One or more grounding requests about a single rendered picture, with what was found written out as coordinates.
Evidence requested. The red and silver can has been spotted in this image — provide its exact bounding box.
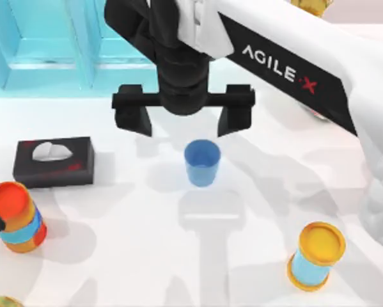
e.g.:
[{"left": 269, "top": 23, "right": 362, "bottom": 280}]
[{"left": 302, "top": 105, "right": 329, "bottom": 123}]

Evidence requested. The blue cup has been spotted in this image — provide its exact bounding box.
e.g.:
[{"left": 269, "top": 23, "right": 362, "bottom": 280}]
[{"left": 183, "top": 139, "right": 222, "bottom": 189}]

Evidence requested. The light blue rack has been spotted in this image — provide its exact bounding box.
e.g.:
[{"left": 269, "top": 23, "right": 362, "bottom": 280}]
[{"left": 0, "top": 0, "right": 162, "bottom": 93}]

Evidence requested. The yellow can with blue label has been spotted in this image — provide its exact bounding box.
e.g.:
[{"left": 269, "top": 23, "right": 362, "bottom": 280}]
[{"left": 286, "top": 221, "right": 348, "bottom": 292}]

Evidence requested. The black tissue box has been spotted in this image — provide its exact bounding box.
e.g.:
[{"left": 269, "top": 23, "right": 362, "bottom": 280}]
[{"left": 12, "top": 136, "right": 97, "bottom": 190}]

